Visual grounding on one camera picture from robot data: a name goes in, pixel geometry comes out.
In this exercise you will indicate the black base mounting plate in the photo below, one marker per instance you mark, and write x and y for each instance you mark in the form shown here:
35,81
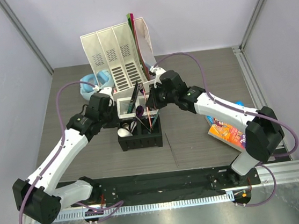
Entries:
138,187

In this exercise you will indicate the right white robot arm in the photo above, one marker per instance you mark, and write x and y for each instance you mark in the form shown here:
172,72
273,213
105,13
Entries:
260,127

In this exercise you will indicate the purple metallic spoon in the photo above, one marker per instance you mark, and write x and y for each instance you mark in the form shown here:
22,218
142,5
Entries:
139,111

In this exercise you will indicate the black plastic knife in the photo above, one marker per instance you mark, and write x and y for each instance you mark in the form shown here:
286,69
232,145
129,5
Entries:
135,94

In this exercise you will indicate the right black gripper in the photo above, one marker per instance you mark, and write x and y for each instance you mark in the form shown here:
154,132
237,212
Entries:
152,102

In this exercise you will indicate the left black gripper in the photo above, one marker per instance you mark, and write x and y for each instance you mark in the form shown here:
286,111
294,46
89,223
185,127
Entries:
115,122

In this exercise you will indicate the Roald Dahl colourful book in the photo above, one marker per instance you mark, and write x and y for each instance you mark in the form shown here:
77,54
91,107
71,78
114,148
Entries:
228,134

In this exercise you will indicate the thin dark metal chopstick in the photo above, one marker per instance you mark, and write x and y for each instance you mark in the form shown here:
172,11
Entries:
171,149

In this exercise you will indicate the slotted cable duct strip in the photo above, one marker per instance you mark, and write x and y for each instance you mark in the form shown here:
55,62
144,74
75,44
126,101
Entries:
80,213

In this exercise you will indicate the green and tan chopstick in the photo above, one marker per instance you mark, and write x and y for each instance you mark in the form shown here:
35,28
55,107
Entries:
154,119

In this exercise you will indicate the white two-slot utensil container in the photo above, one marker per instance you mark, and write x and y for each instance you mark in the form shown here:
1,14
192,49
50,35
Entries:
126,109

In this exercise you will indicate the blue treehouse book underneath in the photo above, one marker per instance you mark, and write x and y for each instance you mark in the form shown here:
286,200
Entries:
240,103

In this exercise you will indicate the light blue headphones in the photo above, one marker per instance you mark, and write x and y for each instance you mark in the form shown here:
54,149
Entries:
102,79

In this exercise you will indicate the black two-slot utensil container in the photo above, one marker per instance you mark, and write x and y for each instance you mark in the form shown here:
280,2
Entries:
141,137

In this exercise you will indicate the coloured plastic folders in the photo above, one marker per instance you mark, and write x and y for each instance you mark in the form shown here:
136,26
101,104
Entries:
143,43

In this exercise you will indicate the white file organizer rack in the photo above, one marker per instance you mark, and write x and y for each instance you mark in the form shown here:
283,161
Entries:
114,50

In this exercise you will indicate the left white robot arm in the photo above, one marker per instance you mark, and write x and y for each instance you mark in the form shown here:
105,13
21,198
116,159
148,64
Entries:
39,197

